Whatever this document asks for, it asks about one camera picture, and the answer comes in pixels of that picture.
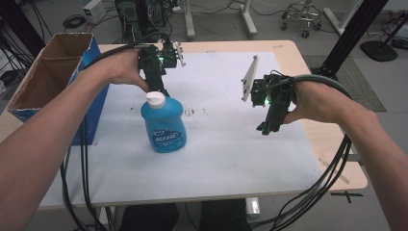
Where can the grey floor mat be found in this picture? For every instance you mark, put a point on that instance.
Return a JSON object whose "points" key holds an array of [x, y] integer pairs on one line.
{"points": [[359, 83]]}

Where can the person's left leg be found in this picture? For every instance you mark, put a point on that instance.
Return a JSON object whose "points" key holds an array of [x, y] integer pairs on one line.
{"points": [[149, 218]]}

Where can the black round stand base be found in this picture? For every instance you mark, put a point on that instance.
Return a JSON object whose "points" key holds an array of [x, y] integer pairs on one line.
{"points": [[378, 51]]}

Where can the chrome rolling stool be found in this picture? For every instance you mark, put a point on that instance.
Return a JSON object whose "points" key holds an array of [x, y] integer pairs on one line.
{"points": [[303, 14]]}

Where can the blue bottle with white cap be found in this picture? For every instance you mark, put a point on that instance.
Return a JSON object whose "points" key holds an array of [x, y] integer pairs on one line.
{"points": [[165, 125]]}

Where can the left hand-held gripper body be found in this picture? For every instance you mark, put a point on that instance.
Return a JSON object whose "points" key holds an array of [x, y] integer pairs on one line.
{"points": [[154, 59]]}

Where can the person's leg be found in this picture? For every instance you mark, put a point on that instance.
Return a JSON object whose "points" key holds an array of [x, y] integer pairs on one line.
{"points": [[149, 218], [224, 216]]}

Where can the black aluminium frame post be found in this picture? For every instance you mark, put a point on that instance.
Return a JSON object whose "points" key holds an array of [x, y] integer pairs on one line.
{"points": [[349, 35]]}

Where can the person's right leg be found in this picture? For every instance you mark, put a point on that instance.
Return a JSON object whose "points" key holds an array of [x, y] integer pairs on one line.
{"points": [[224, 216]]}

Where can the white table mat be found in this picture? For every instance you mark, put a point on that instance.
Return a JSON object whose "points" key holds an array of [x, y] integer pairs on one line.
{"points": [[224, 144]]}

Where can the white power box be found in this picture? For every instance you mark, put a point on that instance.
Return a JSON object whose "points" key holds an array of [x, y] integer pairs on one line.
{"points": [[93, 11]]}

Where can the white desk leg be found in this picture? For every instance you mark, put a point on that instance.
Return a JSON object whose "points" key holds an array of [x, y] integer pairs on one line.
{"points": [[343, 16], [248, 19], [189, 19]]}

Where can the black computer tower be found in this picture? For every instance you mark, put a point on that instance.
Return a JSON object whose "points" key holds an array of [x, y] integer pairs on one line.
{"points": [[128, 16]]}

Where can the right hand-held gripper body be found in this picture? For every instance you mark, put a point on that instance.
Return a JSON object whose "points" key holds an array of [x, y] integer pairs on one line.
{"points": [[275, 93]]}

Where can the cardboard box with blue outside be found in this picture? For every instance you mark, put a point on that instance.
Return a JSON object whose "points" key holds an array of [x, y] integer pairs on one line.
{"points": [[48, 73]]}

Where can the person's right hand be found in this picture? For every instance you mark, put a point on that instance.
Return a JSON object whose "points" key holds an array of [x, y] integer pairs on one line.
{"points": [[317, 102]]}

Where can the wooden table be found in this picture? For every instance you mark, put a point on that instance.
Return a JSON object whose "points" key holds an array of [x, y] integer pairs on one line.
{"points": [[330, 144]]}

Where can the person's left hand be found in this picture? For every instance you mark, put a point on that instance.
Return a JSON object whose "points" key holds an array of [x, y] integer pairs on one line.
{"points": [[118, 69]]}

